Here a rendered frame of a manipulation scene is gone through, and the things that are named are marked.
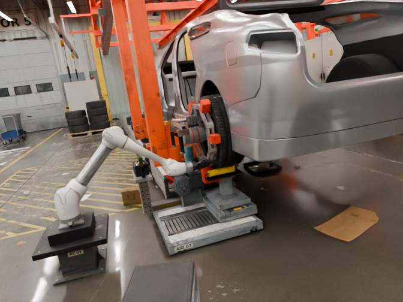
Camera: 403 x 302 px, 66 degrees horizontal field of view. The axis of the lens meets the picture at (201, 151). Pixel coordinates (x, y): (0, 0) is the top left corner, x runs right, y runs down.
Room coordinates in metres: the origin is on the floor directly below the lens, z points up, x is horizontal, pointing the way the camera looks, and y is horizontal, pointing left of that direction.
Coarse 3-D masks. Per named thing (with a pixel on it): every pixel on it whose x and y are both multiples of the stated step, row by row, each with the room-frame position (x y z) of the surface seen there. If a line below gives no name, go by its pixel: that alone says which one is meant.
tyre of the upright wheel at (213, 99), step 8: (208, 96) 2.68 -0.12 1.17; (216, 96) 2.69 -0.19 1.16; (216, 104) 2.56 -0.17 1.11; (216, 112) 2.49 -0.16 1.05; (224, 112) 2.51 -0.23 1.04; (216, 120) 2.47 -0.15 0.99; (224, 120) 2.47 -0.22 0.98; (216, 128) 2.48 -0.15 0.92; (224, 128) 2.44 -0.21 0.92; (224, 136) 2.44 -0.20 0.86; (200, 144) 3.00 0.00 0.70; (224, 144) 2.44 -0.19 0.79; (224, 152) 2.46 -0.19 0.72; (232, 152) 2.48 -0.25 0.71; (224, 160) 2.50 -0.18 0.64; (232, 160) 2.54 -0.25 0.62; (240, 160) 2.60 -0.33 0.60
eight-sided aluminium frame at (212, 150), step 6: (192, 108) 2.81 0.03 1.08; (198, 108) 2.62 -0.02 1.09; (192, 114) 2.87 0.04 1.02; (204, 120) 2.49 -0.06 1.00; (210, 120) 2.50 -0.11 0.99; (210, 126) 2.47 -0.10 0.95; (198, 144) 2.93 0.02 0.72; (210, 144) 2.46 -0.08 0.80; (198, 150) 2.86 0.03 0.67; (210, 150) 2.46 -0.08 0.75; (216, 150) 2.47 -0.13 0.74; (198, 156) 2.82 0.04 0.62; (204, 156) 2.81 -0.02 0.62; (210, 156) 2.51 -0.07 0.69
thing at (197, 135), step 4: (192, 128) 2.69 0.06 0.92; (196, 128) 2.68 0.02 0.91; (200, 128) 2.68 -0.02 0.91; (204, 128) 2.70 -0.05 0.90; (192, 132) 2.64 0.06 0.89; (196, 132) 2.65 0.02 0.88; (200, 132) 2.66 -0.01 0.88; (204, 132) 2.67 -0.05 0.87; (184, 136) 2.62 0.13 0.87; (188, 136) 2.63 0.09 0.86; (192, 136) 2.63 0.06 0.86; (196, 136) 2.64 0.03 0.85; (200, 136) 2.65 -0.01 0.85; (204, 136) 2.67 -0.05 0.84; (184, 140) 2.64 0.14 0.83; (188, 140) 2.63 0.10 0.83; (192, 140) 2.63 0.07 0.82; (196, 140) 2.65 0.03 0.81; (200, 140) 2.66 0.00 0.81
